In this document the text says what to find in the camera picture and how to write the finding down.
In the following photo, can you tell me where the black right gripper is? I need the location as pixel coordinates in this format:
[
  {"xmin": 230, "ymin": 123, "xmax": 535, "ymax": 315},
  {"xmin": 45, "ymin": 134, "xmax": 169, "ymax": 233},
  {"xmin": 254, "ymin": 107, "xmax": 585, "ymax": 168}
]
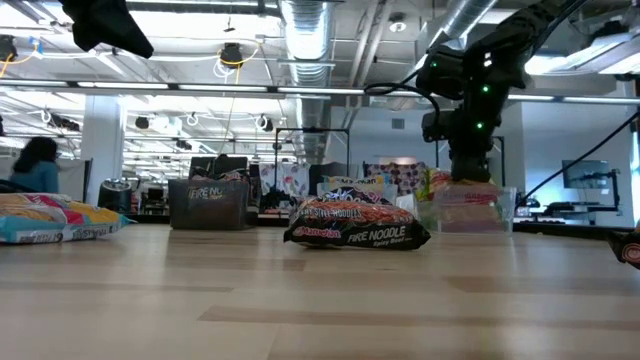
[{"xmin": 448, "ymin": 89, "xmax": 504, "ymax": 184}]

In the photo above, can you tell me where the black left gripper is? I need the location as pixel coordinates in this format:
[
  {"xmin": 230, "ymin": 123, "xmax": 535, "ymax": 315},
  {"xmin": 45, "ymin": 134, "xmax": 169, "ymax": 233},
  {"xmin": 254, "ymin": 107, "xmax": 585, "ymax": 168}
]
[{"xmin": 59, "ymin": 0, "xmax": 155, "ymax": 60}]

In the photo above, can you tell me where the clear plastic bin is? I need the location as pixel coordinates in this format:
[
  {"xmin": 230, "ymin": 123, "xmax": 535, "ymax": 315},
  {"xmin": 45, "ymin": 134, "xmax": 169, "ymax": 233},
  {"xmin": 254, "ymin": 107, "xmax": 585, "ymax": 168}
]
[
  {"xmin": 418, "ymin": 183, "xmax": 520, "ymax": 236},
  {"xmin": 316, "ymin": 180, "xmax": 400, "ymax": 207}
]

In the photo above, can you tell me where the brown patterned cloth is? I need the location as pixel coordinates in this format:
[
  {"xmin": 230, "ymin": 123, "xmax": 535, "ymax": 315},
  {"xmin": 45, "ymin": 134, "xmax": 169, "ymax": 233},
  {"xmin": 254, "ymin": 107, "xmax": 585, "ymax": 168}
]
[{"xmin": 365, "ymin": 161, "xmax": 431, "ymax": 197}]

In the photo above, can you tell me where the white square column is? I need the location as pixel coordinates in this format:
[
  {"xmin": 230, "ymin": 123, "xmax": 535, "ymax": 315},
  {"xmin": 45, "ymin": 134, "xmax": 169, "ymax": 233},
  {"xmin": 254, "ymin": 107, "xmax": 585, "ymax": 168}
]
[{"xmin": 81, "ymin": 94, "xmax": 125, "ymax": 206}]

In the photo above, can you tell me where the long white light strip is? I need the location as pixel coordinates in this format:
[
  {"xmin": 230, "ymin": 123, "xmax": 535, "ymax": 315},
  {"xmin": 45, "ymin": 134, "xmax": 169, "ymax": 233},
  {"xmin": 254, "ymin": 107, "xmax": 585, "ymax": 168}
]
[{"xmin": 0, "ymin": 77, "xmax": 640, "ymax": 106}]

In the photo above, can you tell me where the black flat monitor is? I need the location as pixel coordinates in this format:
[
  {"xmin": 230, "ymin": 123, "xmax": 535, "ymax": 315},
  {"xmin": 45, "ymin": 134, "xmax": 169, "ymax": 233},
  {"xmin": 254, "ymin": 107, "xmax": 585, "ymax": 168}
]
[{"xmin": 561, "ymin": 159, "xmax": 612, "ymax": 190}]

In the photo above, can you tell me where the grey partition panel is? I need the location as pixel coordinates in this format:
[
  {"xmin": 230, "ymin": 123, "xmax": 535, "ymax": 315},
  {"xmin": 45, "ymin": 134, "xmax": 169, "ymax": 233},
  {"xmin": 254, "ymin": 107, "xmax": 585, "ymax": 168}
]
[{"xmin": 0, "ymin": 155, "xmax": 94, "ymax": 202}]

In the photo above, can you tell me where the black computer monitor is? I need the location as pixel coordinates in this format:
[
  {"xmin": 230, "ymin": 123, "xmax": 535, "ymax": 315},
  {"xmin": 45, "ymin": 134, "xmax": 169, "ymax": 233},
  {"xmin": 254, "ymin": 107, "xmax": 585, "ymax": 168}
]
[
  {"xmin": 214, "ymin": 155, "xmax": 249, "ymax": 174},
  {"xmin": 188, "ymin": 156, "xmax": 217, "ymax": 174}
]

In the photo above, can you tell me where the person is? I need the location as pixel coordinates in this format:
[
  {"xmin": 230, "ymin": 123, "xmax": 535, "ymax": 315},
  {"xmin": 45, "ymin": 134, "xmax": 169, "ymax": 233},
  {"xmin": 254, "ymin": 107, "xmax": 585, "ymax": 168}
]
[{"xmin": 8, "ymin": 135, "xmax": 62, "ymax": 195}]

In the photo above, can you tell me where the black cylindrical bin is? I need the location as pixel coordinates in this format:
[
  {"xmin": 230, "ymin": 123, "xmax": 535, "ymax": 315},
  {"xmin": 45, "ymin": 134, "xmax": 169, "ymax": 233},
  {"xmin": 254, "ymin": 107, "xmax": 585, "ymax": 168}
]
[{"xmin": 96, "ymin": 179, "xmax": 134, "ymax": 215}]

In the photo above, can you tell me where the white floral cloth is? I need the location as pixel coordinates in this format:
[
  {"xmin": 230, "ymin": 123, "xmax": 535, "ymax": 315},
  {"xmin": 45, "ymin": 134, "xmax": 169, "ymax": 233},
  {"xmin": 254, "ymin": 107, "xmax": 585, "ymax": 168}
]
[{"xmin": 258, "ymin": 162, "xmax": 312, "ymax": 199}]

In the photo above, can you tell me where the dark translucent plastic bin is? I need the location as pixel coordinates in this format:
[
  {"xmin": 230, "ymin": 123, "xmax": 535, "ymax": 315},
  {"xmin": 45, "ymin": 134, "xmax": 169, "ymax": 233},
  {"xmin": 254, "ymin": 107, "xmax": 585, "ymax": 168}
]
[{"xmin": 167, "ymin": 177, "xmax": 252, "ymax": 232}]

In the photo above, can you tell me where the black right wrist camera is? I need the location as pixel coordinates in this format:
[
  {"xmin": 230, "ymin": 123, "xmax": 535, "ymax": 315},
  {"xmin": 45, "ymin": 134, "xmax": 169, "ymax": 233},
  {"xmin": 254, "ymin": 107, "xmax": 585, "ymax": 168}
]
[{"xmin": 421, "ymin": 108, "xmax": 454, "ymax": 145}]

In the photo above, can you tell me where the black dome camera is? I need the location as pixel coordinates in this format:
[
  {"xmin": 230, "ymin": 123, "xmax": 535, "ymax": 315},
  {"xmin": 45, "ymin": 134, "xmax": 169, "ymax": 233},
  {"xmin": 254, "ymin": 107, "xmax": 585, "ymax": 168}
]
[
  {"xmin": 219, "ymin": 42, "xmax": 245, "ymax": 69},
  {"xmin": 0, "ymin": 34, "xmax": 19, "ymax": 62}
]

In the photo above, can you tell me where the long black arm cable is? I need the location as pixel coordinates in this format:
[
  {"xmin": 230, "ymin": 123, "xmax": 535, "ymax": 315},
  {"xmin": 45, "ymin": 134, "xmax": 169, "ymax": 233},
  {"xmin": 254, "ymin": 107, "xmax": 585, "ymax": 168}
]
[{"xmin": 514, "ymin": 109, "xmax": 640, "ymax": 209}]

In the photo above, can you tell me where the black camera cable loop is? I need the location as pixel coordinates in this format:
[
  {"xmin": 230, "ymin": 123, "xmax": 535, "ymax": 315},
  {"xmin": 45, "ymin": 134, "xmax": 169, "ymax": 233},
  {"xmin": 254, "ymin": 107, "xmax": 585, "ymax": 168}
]
[{"xmin": 363, "ymin": 81, "xmax": 443, "ymax": 132}]

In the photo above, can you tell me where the smooth silver air duct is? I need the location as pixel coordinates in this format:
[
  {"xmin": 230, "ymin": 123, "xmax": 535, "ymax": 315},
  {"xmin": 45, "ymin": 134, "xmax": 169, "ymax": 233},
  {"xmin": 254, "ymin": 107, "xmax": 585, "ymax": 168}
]
[{"xmin": 424, "ymin": 0, "xmax": 501, "ymax": 56}]

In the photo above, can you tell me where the ribbed silver air duct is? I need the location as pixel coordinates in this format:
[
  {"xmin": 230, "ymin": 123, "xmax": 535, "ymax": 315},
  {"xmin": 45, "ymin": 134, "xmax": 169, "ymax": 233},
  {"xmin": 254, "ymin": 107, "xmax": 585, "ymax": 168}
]
[{"xmin": 277, "ymin": 0, "xmax": 337, "ymax": 155}]

